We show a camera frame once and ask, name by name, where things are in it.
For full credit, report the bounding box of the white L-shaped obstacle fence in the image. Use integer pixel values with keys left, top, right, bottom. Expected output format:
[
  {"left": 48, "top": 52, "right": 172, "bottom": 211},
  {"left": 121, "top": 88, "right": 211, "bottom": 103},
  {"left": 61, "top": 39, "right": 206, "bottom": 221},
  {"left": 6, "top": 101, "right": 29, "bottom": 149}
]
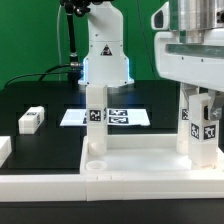
[{"left": 0, "top": 135, "right": 224, "bottom": 203}]

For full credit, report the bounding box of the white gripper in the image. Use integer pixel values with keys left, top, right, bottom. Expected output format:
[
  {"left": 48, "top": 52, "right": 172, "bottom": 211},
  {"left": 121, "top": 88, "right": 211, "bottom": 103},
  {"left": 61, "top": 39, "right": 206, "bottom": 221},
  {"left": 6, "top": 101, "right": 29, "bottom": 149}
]
[{"left": 154, "top": 29, "right": 224, "bottom": 121}]

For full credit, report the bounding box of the black cable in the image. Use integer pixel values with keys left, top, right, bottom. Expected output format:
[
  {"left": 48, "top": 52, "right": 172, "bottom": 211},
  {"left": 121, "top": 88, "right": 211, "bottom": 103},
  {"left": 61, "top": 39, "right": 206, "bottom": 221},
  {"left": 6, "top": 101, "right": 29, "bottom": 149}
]
[{"left": 4, "top": 64, "right": 73, "bottom": 88}]

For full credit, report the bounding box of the white desk tabletop panel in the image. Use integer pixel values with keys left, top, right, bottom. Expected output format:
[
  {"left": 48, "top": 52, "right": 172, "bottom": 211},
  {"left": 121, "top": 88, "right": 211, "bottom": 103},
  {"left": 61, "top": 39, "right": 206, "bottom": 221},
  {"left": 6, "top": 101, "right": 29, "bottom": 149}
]
[{"left": 80, "top": 134, "right": 224, "bottom": 179}]

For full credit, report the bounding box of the fiducial marker sheet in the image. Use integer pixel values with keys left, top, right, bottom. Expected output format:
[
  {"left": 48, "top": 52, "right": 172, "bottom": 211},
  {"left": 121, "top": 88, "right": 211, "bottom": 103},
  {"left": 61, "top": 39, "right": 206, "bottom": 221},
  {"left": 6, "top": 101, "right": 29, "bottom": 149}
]
[{"left": 60, "top": 108, "right": 150, "bottom": 126}]

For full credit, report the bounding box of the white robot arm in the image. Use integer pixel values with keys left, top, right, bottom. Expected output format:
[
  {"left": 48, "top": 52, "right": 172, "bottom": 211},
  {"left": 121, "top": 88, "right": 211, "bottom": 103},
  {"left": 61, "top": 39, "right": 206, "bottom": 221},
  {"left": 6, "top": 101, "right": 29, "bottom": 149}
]
[{"left": 83, "top": 0, "right": 224, "bottom": 121}]

